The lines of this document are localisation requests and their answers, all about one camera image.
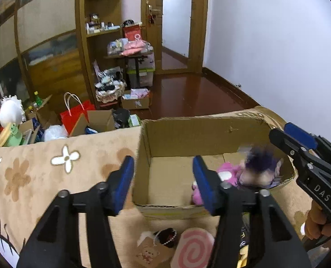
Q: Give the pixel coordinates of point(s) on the red gift box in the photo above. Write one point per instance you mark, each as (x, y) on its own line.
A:
(130, 32)

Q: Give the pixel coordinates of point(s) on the clear plastic storage bin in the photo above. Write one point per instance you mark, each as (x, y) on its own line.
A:
(146, 75)

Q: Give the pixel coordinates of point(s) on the green bottle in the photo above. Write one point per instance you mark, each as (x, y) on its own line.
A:
(38, 97)

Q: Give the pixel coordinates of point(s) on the white fluffy bundle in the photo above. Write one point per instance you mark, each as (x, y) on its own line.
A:
(53, 132)

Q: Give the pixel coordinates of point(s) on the door keys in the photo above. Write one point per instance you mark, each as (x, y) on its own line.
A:
(151, 19)

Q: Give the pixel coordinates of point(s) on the clear bag of items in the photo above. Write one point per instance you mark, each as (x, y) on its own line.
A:
(115, 47)

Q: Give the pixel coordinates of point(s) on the small cardboard box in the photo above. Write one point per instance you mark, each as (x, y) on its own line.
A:
(134, 103)

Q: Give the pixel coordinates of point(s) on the pink clothes pile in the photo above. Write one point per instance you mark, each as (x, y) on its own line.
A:
(133, 47)

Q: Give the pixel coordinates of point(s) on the striped plush toys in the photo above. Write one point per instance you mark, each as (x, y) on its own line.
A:
(106, 75)

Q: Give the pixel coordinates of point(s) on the white frilled plush toy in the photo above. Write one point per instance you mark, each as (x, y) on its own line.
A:
(10, 111)

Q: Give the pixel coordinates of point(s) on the row of cosmetic jars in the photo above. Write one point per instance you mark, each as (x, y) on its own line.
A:
(98, 25)

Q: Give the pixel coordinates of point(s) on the wooden side table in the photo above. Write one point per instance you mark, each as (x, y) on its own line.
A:
(137, 69)

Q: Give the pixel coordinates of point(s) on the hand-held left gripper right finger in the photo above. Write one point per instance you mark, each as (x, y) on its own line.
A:
(206, 184)

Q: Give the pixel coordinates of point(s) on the small green box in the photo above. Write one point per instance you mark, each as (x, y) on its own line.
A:
(133, 120)

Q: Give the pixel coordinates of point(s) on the bear print pouch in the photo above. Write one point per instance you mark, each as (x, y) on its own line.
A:
(150, 254)

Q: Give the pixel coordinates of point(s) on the pink plush toy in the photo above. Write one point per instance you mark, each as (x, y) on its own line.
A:
(229, 170)

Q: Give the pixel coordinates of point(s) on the black beaded scrunchie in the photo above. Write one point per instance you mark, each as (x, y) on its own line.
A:
(165, 237)

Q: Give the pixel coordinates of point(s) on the pink swirl roll plush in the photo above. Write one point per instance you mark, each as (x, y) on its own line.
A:
(193, 249)

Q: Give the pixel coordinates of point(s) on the large cardboard box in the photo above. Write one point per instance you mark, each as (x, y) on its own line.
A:
(168, 178)

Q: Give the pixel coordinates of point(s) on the red paper bag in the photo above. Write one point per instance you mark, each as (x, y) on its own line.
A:
(73, 117)

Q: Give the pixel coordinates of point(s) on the black plastic bag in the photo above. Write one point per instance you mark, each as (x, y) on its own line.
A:
(120, 117)

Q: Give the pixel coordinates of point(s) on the wicker basket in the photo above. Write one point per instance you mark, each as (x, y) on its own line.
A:
(109, 96)

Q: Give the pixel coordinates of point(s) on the wooden wardrobe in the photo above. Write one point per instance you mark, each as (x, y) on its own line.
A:
(42, 19)

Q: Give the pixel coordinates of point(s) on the cardboard box with bottles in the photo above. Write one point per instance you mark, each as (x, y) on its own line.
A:
(46, 114)

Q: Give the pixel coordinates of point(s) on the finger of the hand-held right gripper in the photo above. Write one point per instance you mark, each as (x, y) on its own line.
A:
(285, 142)
(299, 135)

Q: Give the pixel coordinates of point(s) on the open brown cardboard box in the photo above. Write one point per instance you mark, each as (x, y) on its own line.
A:
(101, 120)

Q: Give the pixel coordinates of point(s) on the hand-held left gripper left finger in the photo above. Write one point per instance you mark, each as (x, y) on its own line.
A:
(123, 184)

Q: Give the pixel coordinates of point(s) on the wooden shelf unit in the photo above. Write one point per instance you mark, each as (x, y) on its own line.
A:
(81, 33)

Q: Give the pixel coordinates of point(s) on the purple-haired doll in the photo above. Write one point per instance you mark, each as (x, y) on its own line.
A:
(259, 167)

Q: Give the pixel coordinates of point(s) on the person's right hand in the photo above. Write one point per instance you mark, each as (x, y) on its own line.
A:
(316, 223)

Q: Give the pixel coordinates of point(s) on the wooden door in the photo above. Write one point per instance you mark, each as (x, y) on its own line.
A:
(151, 39)

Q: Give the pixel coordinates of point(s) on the green frog toy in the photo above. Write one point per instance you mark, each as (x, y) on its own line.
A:
(14, 136)

